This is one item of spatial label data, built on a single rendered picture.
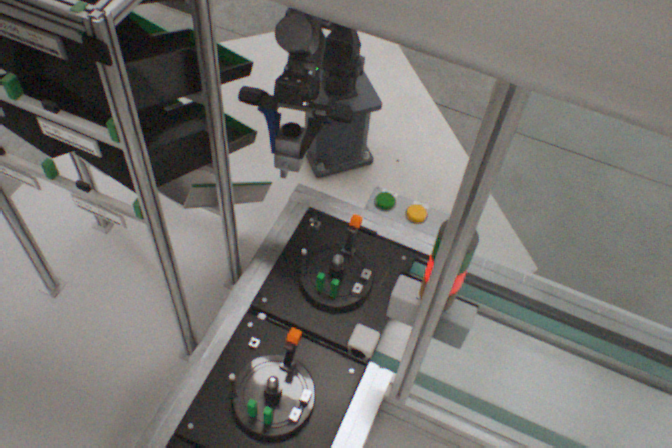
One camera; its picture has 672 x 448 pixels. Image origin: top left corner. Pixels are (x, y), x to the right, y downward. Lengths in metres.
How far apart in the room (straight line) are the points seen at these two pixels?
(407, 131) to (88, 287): 0.82
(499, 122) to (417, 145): 1.03
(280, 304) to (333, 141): 0.41
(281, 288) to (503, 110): 0.75
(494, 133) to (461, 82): 2.48
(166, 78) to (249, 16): 2.44
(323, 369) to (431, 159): 0.64
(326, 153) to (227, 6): 1.97
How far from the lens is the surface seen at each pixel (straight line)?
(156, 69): 0.89
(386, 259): 1.31
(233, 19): 3.33
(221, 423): 1.18
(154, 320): 1.39
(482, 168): 0.67
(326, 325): 1.24
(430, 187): 1.57
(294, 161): 1.12
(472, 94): 3.06
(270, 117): 1.11
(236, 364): 1.21
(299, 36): 1.03
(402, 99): 1.75
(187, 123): 1.19
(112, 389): 1.35
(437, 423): 1.22
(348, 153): 1.54
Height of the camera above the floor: 2.08
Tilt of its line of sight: 53 degrees down
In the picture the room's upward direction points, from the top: 5 degrees clockwise
